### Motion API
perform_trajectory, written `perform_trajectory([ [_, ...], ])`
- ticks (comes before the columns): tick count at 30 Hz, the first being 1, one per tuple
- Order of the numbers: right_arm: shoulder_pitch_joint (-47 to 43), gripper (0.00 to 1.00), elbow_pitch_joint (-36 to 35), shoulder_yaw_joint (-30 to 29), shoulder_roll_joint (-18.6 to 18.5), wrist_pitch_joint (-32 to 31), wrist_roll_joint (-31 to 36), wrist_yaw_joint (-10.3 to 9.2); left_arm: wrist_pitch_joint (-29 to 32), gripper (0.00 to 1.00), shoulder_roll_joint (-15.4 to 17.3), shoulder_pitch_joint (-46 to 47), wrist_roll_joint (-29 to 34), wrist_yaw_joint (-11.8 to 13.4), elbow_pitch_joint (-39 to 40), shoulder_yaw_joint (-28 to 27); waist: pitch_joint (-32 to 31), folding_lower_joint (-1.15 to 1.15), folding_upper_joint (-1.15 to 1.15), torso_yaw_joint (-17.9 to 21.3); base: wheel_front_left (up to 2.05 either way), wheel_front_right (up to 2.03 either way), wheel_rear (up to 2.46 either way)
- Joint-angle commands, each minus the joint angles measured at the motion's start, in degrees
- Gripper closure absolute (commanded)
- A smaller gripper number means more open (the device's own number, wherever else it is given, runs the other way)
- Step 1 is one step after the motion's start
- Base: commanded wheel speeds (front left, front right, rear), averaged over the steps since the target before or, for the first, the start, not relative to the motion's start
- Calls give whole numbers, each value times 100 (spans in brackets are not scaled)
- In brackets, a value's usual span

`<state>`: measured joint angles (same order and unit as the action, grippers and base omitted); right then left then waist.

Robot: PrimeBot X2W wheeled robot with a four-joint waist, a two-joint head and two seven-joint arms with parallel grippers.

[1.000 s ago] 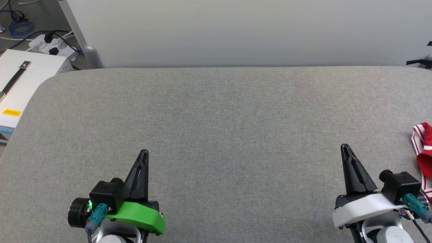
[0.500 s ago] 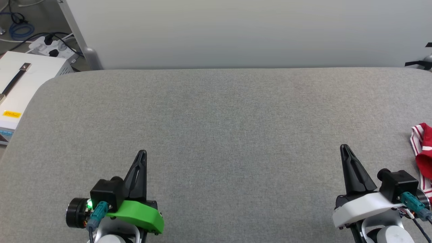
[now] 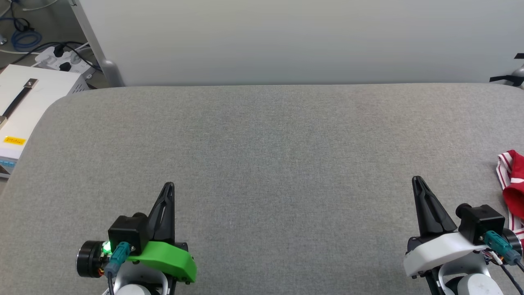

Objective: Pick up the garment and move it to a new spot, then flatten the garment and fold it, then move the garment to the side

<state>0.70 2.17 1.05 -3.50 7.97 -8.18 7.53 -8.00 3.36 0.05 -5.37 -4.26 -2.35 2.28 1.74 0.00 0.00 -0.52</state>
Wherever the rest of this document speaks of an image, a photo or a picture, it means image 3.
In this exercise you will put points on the white partition panel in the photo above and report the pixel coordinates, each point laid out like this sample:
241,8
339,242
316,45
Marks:
286,41

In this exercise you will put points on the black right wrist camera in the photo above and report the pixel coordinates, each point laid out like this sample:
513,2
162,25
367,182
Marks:
483,223

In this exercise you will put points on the red and white basketball jersey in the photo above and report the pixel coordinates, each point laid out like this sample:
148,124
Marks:
516,192

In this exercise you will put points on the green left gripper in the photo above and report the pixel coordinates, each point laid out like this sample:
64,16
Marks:
172,258

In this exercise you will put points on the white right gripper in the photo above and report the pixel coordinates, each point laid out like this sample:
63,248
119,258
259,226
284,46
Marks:
434,252

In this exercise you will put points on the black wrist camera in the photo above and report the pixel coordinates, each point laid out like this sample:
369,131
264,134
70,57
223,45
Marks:
129,231
483,223

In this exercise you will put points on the white power strip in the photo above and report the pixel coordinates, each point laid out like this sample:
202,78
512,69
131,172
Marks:
49,59

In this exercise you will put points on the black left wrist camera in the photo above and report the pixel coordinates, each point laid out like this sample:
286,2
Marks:
129,231

